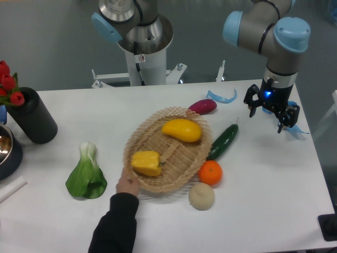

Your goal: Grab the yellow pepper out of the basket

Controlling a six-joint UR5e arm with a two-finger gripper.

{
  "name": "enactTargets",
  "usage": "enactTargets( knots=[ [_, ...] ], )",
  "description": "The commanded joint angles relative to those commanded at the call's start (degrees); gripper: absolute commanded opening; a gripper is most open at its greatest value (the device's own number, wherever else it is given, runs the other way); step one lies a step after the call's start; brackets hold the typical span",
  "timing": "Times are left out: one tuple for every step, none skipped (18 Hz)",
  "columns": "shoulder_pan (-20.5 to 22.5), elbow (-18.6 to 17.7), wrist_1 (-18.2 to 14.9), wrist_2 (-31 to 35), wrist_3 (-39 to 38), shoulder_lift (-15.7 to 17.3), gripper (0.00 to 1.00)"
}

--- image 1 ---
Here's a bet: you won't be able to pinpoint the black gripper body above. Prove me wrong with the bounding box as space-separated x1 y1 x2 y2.
243 76 300 127

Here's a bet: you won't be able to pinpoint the woven wicker basket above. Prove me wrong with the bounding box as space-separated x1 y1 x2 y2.
123 107 213 193

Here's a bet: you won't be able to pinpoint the black sleeved forearm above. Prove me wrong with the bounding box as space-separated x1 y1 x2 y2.
88 192 139 252

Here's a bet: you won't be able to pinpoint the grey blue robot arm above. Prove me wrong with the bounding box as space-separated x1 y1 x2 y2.
91 1 311 130

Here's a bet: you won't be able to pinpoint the yellow bell pepper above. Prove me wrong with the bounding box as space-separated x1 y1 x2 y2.
131 151 166 177

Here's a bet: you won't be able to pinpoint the person's hand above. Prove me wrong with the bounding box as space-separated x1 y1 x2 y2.
116 169 140 197

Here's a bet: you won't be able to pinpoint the blue tape strip right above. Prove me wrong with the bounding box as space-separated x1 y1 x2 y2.
262 101 310 134

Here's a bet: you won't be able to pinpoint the blue tape strip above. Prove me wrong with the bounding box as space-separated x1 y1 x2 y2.
205 89 237 104
262 101 310 134

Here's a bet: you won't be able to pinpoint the green cucumber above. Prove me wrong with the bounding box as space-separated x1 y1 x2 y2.
206 123 239 160

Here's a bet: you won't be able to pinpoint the purple sweet potato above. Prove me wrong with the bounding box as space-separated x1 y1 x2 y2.
188 99 217 115

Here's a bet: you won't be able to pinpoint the yellow mango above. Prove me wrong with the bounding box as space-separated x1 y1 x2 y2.
161 119 202 142

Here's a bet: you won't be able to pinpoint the orange tangerine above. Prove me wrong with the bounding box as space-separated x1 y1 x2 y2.
198 160 223 186

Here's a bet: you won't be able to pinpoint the beige cantaloupe melon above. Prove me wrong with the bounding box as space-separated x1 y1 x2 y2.
189 182 215 211

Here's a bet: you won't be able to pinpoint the black device at edge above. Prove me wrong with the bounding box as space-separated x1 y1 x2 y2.
318 213 337 241

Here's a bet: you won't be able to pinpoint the green bok choy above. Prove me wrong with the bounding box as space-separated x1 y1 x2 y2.
65 142 107 199

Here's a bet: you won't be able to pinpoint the black ribbed vase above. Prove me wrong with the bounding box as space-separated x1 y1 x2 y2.
6 87 58 144

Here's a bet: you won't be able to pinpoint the red tulip flowers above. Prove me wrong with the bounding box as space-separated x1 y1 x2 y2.
1 60 25 106

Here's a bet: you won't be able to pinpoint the white paper strip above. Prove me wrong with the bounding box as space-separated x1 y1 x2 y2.
0 176 28 202

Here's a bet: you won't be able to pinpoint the dark metal bowl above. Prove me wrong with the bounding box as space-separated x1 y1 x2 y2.
0 124 23 180

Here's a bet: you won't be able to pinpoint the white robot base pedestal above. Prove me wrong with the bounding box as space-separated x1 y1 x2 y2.
118 14 173 86

